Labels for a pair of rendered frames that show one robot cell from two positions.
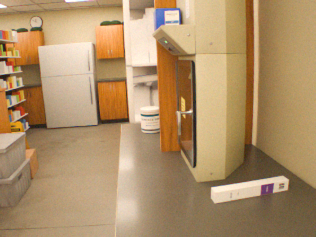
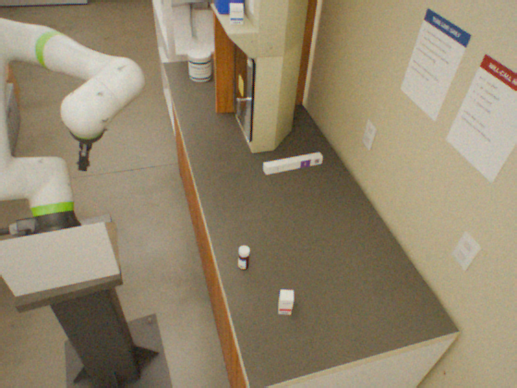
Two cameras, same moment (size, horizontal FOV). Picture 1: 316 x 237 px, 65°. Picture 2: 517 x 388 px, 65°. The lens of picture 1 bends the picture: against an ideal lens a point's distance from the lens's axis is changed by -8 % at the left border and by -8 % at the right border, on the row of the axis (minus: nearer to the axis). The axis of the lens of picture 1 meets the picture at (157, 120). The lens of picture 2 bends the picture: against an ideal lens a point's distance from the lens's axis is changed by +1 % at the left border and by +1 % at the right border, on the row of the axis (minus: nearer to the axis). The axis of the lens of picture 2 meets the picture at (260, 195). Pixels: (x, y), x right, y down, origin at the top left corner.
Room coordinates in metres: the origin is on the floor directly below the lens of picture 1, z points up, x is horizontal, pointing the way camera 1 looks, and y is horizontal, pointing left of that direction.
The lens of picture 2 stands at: (-0.56, 0.17, 2.11)
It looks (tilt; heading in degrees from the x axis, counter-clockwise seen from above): 44 degrees down; 346
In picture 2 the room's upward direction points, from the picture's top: 4 degrees clockwise
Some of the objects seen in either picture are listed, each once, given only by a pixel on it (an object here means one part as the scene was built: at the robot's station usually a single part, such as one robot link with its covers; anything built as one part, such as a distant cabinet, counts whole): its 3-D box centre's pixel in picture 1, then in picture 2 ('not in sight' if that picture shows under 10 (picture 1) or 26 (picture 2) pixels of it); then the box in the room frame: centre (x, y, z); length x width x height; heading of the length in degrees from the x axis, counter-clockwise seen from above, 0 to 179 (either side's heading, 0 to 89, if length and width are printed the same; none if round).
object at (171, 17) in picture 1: (172, 20); (236, 14); (1.02, -0.07, 1.54); 0.05 x 0.05 x 0.06; 84
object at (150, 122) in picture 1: (150, 119); (199, 65); (1.69, 0.04, 1.02); 0.13 x 0.13 x 0.15
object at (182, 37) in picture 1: (170, 42); (233, 30); (1.08, -0.07, 1.46); 0.32 x 0.11 x 0.10; 6
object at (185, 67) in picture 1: (185, 109); (243, 89); (1.08, -0.12, 1.19); 0.30 x 0.01 x 0.40; 5
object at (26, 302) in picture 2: not in sight; (69, 258); (0.42, 0.61, 0.92); 0.32 x 0.32 x 0.04; 11
